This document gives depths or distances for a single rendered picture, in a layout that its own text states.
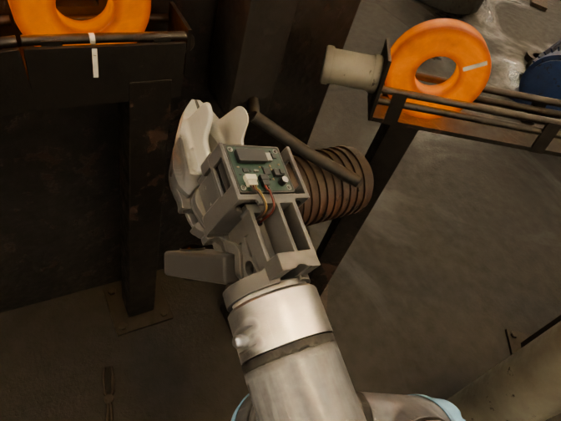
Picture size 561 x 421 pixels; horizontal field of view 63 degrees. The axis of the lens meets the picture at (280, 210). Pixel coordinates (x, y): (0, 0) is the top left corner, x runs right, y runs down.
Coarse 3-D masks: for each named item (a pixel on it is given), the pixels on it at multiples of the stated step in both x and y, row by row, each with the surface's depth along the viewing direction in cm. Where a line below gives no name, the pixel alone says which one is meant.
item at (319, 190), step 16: (304, 160) 78; (336, 160) 79; (352, 160) 80; (304, 176) 75; (320, 176) 77; (368, 176) 81; (320, 192) 76; (336, 192) 77; (352, 192) 79; (368, 192) 82; (304, 208) 75; (320, 208) 77; (336, 208) 79; (352, 208) 82; (224, 304) 111
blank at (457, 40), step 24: (432, 24) 66; (456, 24) 66; (408, 48) 68; (432, 48) 68; (456, 48) 67; (480, 48) 67; (408, 72) 71; (456, 72) 72; (480, 72) 69; (456, 96) 73
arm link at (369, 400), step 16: (368, 400) 43; (384, 400) 43; (400, 400) 44; (416, 400) 44; (432, 400) 45; (368, 416) 41; (384, 416) 42; (400, 416) 42; (416, 416) 41; (432, 416) 41; (448, 416) 43
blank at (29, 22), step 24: (24, 0) 50; (48, 0) 51; (120, 0) 55; (144, 0) 57; (24, 24) 52; (48, 24) 53; (72, 24) 56; (96, 24) 57; (120, 24) 57; (144, 24) 59
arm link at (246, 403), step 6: (246, 396) 44; (240, 402) 43; (246, 402) 41; (360, 402) 42; (240, 408) 42; (246, 408) 39; (234, 414) 45; (240, 414) 41; (246, 414) 38; (234, 420) 42; (240, 420) 40; (246, 420) 38
